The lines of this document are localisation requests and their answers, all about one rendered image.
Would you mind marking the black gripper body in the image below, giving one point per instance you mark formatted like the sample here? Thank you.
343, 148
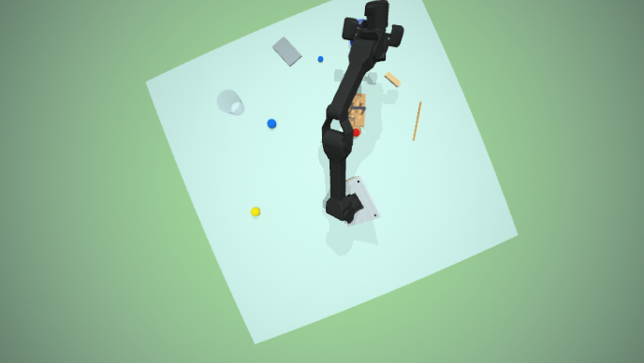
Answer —
350, 29

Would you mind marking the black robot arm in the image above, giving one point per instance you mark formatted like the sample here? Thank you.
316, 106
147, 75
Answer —
337, 145

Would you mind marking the tan rectangular block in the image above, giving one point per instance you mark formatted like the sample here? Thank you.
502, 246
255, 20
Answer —
396, 82

